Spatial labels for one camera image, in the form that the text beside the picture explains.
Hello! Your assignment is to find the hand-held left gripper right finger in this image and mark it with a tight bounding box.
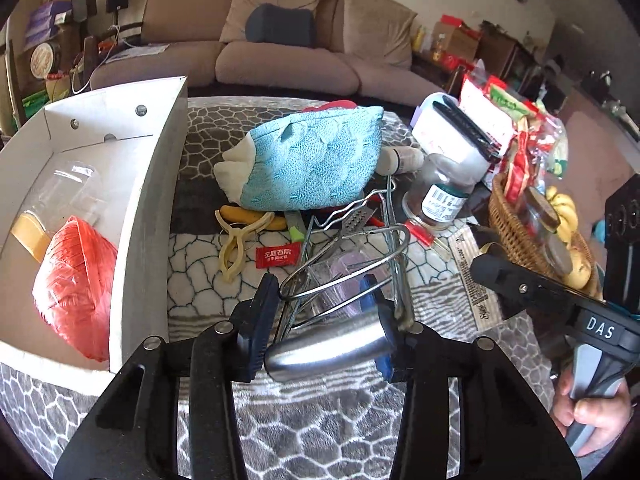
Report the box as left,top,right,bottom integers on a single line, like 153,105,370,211
357,274,583,480

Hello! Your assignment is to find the person's right hand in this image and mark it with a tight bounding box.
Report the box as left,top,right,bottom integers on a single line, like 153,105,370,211
552,372,633,456

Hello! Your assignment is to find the small glass jar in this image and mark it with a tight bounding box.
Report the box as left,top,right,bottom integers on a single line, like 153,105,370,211
522,187,562,233
542,235,574,276

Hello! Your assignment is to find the wicker basket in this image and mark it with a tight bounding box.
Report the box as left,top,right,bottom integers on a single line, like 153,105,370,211
487,170,603,301

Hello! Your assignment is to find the clear plastic container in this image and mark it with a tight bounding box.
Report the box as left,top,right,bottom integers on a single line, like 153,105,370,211
35,160,108,221

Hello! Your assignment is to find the red clear plastic stick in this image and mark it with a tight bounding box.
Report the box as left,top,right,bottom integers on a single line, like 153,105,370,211
399,219,451,262

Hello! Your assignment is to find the dark blue cushion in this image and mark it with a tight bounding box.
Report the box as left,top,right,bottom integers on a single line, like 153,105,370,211
245,2,319,52

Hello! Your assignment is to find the dark wooden cabinet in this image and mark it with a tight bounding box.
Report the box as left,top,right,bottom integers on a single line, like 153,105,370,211
479,20,547,88

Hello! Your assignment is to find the beige sofa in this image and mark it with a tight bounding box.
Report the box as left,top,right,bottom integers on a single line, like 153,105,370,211
90,0,447,107

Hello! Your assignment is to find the green handled steel corer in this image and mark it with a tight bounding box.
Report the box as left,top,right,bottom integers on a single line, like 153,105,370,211
285,209,307,244

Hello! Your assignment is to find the beige pillow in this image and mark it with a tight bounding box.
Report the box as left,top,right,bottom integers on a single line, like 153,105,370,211
332,0,419,69
220,0,341,48

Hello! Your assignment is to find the white cardboard box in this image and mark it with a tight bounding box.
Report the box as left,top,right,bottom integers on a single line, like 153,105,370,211
0,76,188,401

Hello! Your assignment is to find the red plastic bag bundle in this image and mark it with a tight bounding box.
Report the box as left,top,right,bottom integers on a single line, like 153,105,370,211
32,215,120,363

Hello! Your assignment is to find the cardboard box with red top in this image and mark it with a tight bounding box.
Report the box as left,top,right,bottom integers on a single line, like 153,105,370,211
431,15,482,62

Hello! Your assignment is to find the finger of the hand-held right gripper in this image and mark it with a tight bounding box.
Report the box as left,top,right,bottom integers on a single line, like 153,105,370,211
469,252,577,322

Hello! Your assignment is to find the glass jar with label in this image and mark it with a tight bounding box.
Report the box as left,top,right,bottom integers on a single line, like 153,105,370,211
402,152,483,231

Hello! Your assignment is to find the printed plastic sheet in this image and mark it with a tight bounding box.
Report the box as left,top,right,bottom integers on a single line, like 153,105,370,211
446,225,507,332

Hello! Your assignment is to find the patterned grey white blanket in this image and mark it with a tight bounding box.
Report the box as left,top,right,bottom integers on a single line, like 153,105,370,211
0,95,557,480

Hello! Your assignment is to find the light blue knitted pouch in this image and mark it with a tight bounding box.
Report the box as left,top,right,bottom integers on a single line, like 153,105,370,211
214,105,385,211

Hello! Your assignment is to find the yellow handled peeler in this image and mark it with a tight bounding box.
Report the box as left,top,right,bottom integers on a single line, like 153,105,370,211
220,204,287,232

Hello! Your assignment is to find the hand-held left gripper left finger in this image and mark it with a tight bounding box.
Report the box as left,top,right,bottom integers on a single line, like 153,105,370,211
52,274,281,480

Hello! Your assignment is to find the red cone-shaped container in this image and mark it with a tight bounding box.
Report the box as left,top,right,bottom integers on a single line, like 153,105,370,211
302,101,357,114

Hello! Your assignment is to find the purple box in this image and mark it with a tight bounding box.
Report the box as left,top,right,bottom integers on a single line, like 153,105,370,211
24,0,77,47

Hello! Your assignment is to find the round tin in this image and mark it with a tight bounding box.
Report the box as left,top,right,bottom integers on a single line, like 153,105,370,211
29,41,62,79

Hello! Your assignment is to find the steel-handled wire masher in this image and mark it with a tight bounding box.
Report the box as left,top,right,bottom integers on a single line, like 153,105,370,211
264,180,416,385

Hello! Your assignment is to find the yellow flat block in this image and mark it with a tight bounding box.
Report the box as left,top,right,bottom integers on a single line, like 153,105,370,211
10,212,53,263

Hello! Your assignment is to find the bunch of bananas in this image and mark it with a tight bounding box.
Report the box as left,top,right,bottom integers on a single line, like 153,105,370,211
544,185,597,291

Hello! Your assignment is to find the white pill bottle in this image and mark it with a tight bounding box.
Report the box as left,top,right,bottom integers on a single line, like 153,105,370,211
377,146,426,176

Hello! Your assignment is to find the white container with black lid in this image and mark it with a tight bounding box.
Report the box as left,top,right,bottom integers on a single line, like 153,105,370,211
411,92,503,176

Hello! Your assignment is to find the red sauce packet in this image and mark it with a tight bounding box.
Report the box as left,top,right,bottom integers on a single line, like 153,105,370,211
255,241,304,272

